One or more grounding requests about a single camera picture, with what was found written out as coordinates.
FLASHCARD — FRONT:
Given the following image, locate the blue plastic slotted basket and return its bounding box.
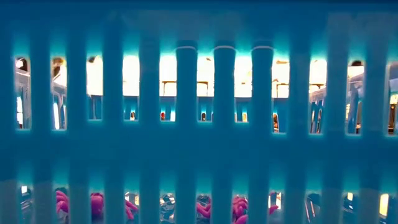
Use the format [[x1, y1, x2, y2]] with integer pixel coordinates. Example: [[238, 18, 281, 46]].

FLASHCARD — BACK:
[[0, 0, 398, 224]]

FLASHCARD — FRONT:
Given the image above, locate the purple plastic spider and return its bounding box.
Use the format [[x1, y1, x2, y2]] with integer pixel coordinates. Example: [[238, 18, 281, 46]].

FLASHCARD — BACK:
[[195, 194, 280, 224], [55, 189, 140, 222]]

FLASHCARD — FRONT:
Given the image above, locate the background room table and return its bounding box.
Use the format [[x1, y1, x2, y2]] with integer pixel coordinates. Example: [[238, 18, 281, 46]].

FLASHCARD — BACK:
[[275, 82, 290, 98], [161, 81, 209, 96]]

